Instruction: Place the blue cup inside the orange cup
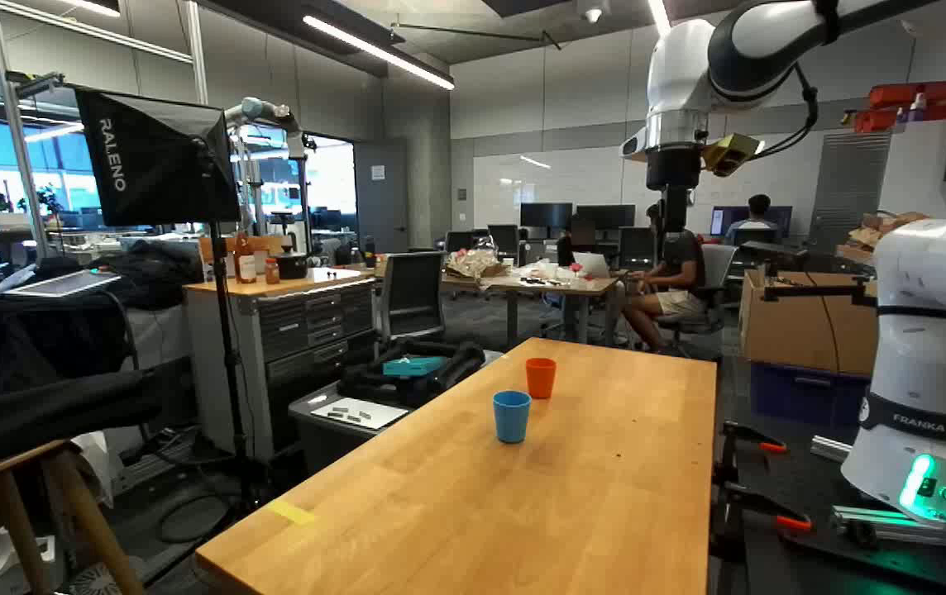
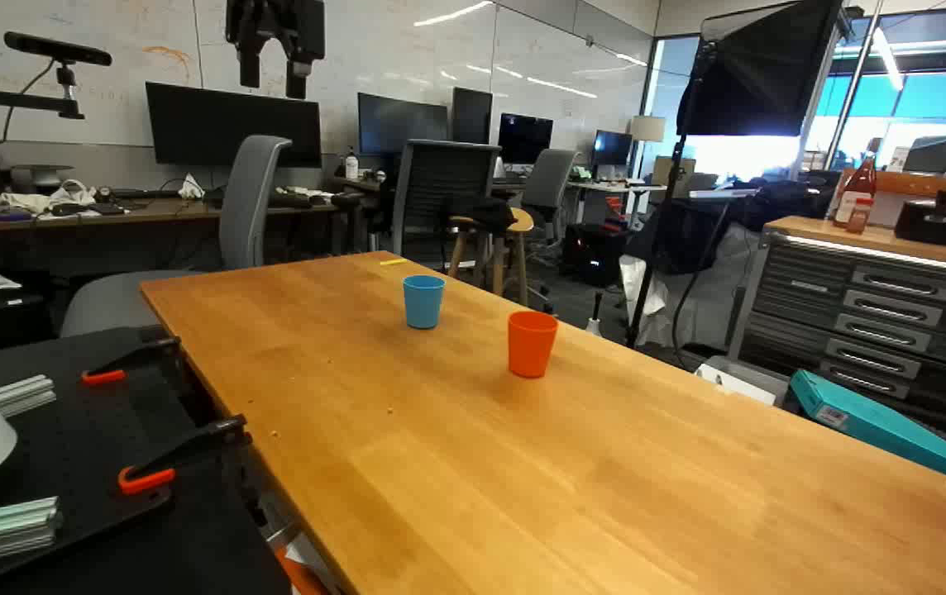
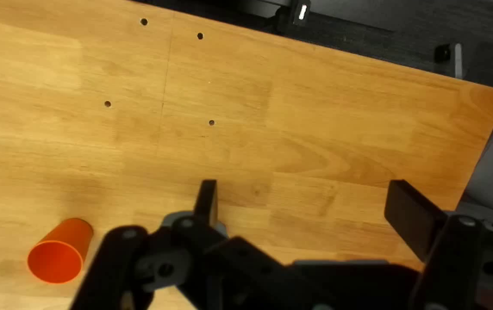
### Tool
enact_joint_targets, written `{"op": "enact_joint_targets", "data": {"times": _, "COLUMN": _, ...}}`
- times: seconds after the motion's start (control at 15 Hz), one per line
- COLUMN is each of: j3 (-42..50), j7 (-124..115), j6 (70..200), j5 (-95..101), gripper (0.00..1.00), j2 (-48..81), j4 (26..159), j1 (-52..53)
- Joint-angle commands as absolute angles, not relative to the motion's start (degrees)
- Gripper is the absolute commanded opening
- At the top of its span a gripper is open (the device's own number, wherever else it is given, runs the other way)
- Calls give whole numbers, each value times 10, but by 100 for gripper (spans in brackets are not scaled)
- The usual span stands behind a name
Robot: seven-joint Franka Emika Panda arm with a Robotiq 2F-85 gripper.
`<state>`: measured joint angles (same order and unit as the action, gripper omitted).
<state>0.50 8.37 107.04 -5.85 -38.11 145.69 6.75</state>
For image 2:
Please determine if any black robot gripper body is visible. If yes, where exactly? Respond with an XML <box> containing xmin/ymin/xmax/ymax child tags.
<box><xmin>225</xmin><ymin>0</ymin><xmax>326</xmax><ymax>66</ymax></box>

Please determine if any blue plastic cup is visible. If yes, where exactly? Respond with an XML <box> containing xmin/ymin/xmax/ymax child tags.
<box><xmin>401</xmin><ymin>275</ymin><xmax>445</xmax><ymax>335</ymax></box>

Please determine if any orange plastic cup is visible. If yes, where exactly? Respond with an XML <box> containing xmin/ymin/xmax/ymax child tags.
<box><xmin>507</xmin><ymin>308</ymin><xmax>562</xmax><ymax>383</ymax></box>

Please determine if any large black wide monitor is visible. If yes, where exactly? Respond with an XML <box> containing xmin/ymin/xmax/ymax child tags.
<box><xmin>143</xmin><ymin>78</ymin><xmax>325</xmax><ymax>173</ymax></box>

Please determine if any black desktop monitor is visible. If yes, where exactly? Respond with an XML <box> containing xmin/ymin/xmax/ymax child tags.
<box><xmin>354</xmin><ymin>88</ymin><xmax>454</xmax><ymax>158</ymax></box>

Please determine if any narrow black monitor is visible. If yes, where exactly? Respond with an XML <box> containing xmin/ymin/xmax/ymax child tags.
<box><xmin>450</xmin><ymin>86</ymin><xmax>495</xmax><ymax>144</ymax></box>

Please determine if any small black monitor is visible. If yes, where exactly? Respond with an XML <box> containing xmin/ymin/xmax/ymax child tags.
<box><xmin>495</xmin><ymin>108</ymin><xmax>554</xmax><ymax>169</ymax></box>

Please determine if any brown wooden desk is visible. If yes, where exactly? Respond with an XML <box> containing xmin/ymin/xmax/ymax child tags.
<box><xmin>0</xmin><ymin>193</ymin><xmax>368</xmax><ymax>283</ymax></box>

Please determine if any wooden stool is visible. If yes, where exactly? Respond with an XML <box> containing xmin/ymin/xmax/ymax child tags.
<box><xmin>444</xmin><ymin>199</ymin><xmax>539</xmax><ymax>308</ymax></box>

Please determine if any grey mesh office chair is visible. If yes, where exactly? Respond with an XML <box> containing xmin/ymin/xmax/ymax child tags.
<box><xmin>517</xmin><ymin>144</ymin><xmax>579</xmax><ymax>245</ymax></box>

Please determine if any monitor with blue screen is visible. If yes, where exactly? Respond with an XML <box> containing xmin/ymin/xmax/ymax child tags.
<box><xmin>588</xmin><ymin>126</ymin><xmax>638</xmax><ymax>173</ymax></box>

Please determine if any black light stand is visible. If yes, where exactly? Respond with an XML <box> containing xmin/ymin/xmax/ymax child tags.
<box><xmin>622</xmin><ymin>132</ymin><xmax>692</xmax><ymax>350</ymax></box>

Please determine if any short aluminium extrusion piece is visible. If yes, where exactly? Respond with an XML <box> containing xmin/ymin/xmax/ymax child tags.
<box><xmin>0</xmin><ymin>369</ymin><xmax>58</xmax><ymax>424</ymax></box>

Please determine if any black mounting board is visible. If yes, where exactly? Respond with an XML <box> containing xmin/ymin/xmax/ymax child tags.
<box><xmin>0</xmin><ymin>325</ymin><xmax>293</xmax><ymax>595</ymax></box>

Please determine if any black softbox light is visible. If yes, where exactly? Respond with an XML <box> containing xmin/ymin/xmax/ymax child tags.
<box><xmin>675</xmin><ymin>0</ymin><xmax>848</xmax><ymax>143</ymax></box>

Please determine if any white box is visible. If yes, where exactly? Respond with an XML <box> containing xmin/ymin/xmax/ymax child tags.
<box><xmin>696</xmin><ymin>355</ymin><xmax>795</xmax><ymax>411</ymax></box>

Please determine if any red bottle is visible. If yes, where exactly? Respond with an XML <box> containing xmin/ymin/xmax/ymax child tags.
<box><xmin>830</xmin><ymin>153</ymin><xmax>879</xmax><ymax>239</ymax></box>

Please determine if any grey drawer cabinet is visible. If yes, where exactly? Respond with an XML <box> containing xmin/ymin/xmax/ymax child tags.
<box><xmin>735</xmin><ymin>213</ymin><xmax>946</xmax><ymax>444</ymax></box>

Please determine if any teal plastic case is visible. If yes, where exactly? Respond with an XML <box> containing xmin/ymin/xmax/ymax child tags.
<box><xmin>786</xmin><ymin>368</ymin><xmax>946</xmax><ymax>501</ymax></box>

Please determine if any black stereo camera bar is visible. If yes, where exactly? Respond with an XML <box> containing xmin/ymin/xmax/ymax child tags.
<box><xmin>0</xmin><ymin>29</ymin><xmax>117</xmax><ymax>68</ymax></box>

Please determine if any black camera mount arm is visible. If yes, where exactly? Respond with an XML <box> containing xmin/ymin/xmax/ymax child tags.
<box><xmin>0</xmin><ymin>83</ymin><xmax>88</xmax><ymax>193</ymax></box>

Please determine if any black orange-handled clamp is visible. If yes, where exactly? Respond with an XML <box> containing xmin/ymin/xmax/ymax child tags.
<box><xmin>112</xmin><ymin>413</ymin><xmax>250</xmax><ymax>499</ymax></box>
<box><xmin>79</xmin><ymin>335</ymin><xmax>181</xmax><ymax>391</ymax></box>

